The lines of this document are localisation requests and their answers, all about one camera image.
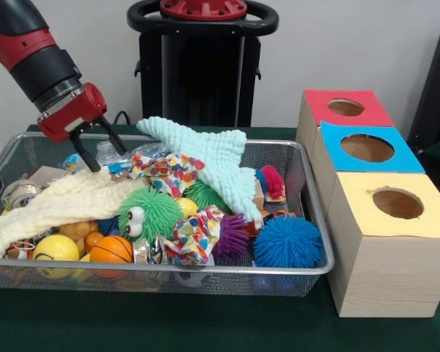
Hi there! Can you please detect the small orange toy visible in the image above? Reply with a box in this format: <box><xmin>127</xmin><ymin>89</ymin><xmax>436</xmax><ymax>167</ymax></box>
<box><xmin>263</xmin><ymin>210</ymin><xmax>296</xmax><ymax>221</ymax></box>

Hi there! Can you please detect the pale yellow cloth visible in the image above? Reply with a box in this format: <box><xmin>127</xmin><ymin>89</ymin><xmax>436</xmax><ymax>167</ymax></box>
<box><xmin>0</xmin><ymin>165</ymin><xmax>144</xmax><ymax>259</ymax></box>

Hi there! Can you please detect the small yellow ball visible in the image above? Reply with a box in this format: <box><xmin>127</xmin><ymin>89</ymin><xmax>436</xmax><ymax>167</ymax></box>
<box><xmin>176</xmin><ymin>197</ymin><xmax>200</xmax><ymax>219</ymax></box>

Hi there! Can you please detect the red spiky toy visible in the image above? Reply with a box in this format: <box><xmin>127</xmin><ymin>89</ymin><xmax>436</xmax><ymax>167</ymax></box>
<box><xmin>260</xmin><ymin>165</ymin><xmax>285</xmax><ymax>200</ymax></box>

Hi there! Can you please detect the yellow smiley ball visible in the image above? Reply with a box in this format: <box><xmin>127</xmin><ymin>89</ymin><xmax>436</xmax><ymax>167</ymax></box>
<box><xmin>34</xmin><ymin>234</ymin><xmax>81</xmax><ymax>279</ymax></box>

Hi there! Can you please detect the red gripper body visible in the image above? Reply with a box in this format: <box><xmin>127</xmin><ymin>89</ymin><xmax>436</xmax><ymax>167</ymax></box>
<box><xmin>37</xmin><ymin>82</ymin><xmax>108</xmax><ymax>143</ymax></box>

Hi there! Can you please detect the crushed clear water bottle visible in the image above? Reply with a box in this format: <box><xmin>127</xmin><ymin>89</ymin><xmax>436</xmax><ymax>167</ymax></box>
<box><xmin>94</xmin><ymin>142</ymin><xmax>133</xmax><ymax>175</ymax></box>

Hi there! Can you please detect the orange toy basketball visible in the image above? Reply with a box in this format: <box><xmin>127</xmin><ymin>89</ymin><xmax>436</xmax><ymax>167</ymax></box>
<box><xmin>89</xmin><ymin>235</ymin><xmax>134</xmax><ymax>278</ymax></box>

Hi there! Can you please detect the purple spiky ball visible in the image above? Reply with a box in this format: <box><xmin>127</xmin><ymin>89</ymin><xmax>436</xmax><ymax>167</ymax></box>
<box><xmin>213</xmin><ymin>213</ymin><xmax>250</xmax><ymax>259</ymax></box>

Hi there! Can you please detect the mint green cloth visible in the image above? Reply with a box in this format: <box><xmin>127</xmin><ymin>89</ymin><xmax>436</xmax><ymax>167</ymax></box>
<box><xmin>137</xmin><ymin>117</ymin><xmax>265</xmax><ymax>230</ymax></box>

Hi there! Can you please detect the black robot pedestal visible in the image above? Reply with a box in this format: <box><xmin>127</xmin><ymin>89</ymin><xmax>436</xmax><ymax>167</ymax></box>
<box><xmin>127</xmin><ymin>0</ymin><xmax>279</xmax><ymax>128</ymax></box>

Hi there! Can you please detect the blue spiky ball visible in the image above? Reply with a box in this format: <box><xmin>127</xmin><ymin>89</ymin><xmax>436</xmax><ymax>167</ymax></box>
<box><xmin>253</xmin><ymin>213</ymin><xmax>324</xmax><ymax>269</ymax></box>

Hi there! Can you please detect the wooden box with three holes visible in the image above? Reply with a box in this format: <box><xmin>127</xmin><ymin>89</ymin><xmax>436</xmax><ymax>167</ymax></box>
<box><xmin>296</xmin><ymin>89</ymin><xmax>440</xmax><ymax>318</ymax></box>

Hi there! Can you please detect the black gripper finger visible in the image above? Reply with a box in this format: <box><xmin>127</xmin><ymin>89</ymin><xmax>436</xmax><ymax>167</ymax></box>
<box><xmin>98</xmin><ymin>116</ymin><xmax>127</xmax><ymax>155</ymax></box>
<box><xmin>70</xmin><ymin>132</ymin><xmax>102</xmax><ymax>174</ymax></box>

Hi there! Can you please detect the colourful patterned cloth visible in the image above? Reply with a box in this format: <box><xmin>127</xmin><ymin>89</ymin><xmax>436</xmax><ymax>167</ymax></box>
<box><xmin>130</xmin><ymin>153</ymin><xmax>224</xmax><ymax>265</ymax></box>

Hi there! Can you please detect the small dark green spiky ball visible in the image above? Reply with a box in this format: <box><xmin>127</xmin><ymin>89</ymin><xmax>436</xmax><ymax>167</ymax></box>
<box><xmin>182</xmin><ymin>180</ymin><xmax>232</xmax><ymax>215</ymax></box>

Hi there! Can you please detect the shallow clear mesh bin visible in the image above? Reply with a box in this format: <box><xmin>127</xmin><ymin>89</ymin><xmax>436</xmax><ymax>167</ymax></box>
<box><xmin>0</xmin><ymin>132</ymin><xmax>334</xmax><ymax>296</ymax></box>

